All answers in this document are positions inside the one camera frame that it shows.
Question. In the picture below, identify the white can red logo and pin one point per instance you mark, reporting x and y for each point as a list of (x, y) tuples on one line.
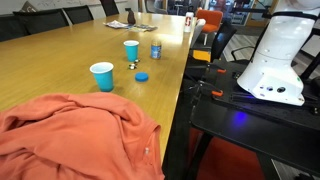
[(188, 21)]

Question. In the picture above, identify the blue plastic cup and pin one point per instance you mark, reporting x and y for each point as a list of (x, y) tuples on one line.
[(131, 47), (103, 74)]

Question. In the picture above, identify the orange handled clamp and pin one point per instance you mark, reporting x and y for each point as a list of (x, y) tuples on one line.
[(200, 84)]

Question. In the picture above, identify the black chair far left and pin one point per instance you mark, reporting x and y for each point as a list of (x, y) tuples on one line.
[(20, 24)]

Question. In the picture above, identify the dark brown figurine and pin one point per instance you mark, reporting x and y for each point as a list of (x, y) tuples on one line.
[(131, 18)]

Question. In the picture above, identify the black office chair right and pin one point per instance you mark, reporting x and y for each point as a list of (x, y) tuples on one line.
[(223, 36)]

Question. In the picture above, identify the magazines on table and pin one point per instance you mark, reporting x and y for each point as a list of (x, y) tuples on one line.
[(136, 28)]

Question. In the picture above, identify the blue plastic jar lid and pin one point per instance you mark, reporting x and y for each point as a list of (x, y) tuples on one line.
[(141, 77)]

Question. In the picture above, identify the orange cloth shirt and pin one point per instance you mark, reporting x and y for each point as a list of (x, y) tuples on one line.
[(97, 136)]

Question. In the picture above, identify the near blue plastic cup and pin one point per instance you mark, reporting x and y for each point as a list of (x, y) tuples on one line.
[(103, 74)]

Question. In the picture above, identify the far blue plastic cup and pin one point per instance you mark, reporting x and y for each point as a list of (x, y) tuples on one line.
[(131, 47)]

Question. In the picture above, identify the small metal binder clips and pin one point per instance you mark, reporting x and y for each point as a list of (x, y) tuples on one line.
[(134, 65)]

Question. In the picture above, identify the black chair back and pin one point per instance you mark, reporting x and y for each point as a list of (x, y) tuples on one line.
[(109, 7)]

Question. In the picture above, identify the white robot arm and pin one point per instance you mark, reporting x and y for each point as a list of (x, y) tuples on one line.
[(269, 75)]

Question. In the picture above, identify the orange office chair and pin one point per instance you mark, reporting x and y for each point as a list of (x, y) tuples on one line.
[(213, 20)]

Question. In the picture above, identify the black chair middle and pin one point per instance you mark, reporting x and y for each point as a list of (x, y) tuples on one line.
[(79, 14)]

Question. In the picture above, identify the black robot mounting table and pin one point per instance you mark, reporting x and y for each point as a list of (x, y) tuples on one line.
[(271, 131)]

